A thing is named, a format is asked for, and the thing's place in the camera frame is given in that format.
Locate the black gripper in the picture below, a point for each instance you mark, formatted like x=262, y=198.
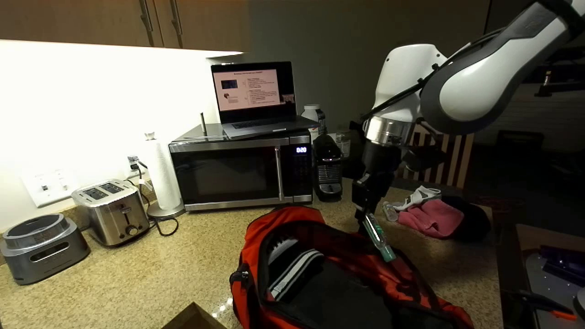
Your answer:
x=379, y=165

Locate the green labelled clear bottle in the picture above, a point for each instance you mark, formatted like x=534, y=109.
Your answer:
x=379, y=240

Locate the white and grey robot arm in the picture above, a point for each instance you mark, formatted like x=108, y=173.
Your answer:
x=454, y=94

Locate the small clear sanitizer bottle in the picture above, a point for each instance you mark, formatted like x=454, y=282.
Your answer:
x=388, y=211

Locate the white printed cloth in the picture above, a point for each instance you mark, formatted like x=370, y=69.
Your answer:
x=419, y=197

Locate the wooden chair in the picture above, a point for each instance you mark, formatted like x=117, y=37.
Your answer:
x=454, y=162

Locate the black coffee maker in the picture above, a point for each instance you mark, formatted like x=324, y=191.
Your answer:
x=328, y=169

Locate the pink cloth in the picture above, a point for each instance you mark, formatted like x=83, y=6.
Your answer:
x=432, y=218

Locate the black cloth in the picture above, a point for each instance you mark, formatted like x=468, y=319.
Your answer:
x=474, y=226

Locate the red and black backpack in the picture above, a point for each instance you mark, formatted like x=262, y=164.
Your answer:
x=298, y=273

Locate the open laptop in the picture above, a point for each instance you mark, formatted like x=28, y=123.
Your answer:
x=256, y=98

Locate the paper towel roll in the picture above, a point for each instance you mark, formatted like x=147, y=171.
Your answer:
x=167, y=197

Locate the wooden upper cabinets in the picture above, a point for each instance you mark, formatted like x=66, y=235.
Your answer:
x=194, y=25

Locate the silver toaster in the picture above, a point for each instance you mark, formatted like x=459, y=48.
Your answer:
x=114, y=211

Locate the grey round appliance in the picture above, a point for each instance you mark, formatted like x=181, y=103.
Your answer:
x=41, y=248

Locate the white wall outlet plate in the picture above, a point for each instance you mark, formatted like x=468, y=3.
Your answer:
x=46, y=187

